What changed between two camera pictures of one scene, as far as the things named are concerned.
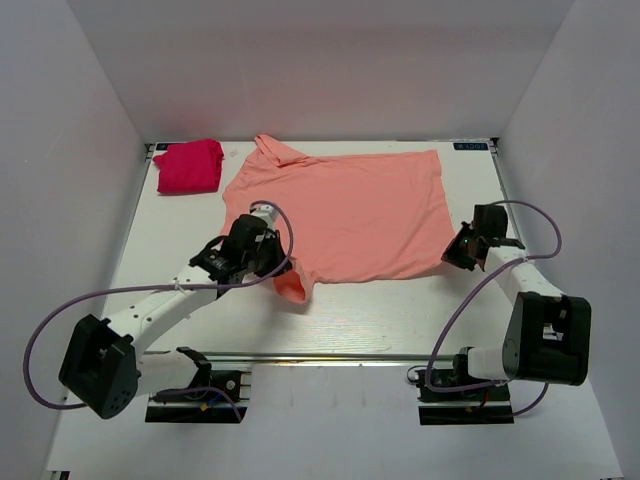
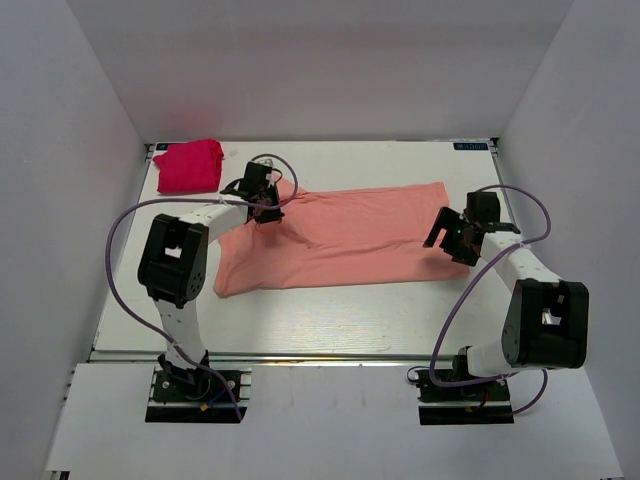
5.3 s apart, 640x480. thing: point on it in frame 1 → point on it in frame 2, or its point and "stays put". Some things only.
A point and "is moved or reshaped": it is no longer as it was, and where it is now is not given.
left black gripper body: x=261 y=262 → x=269 y=214
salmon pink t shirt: x=353 y=217 is moved or reshaped
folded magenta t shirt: x=190 y=167 stays put
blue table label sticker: x=471 y=146 stays put
